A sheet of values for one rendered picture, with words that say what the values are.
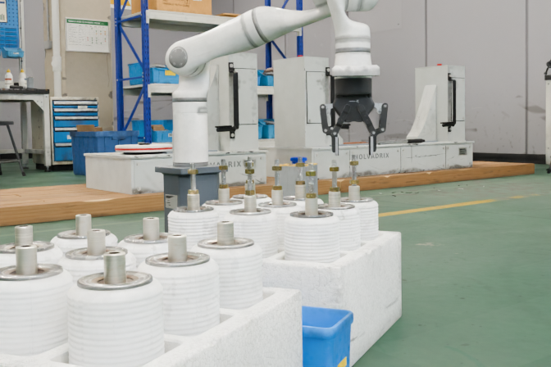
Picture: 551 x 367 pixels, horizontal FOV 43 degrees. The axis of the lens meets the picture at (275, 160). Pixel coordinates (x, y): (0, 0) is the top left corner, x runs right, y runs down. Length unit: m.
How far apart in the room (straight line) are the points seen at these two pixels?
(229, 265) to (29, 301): 0.25
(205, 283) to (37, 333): 0.18
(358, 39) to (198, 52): 0.56
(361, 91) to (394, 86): 6.63
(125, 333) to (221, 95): 3.20
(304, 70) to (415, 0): 3.93
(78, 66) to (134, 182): 4.45
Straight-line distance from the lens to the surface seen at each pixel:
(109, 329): 0.71
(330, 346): 1.03
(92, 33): 7.89
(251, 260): 0.91
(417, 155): 4.71
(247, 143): 3.86
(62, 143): 6.86
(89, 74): 7.85
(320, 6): 1.74
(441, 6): 7.68
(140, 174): 3.46
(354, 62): 1.40
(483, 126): 7.27
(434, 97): 5.10
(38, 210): 3.20
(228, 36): 1.80
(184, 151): 1.86
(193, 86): 1.89
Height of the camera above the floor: 0.41
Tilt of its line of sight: 3 degrees down
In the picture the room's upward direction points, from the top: 1 degrees counter-clockwise
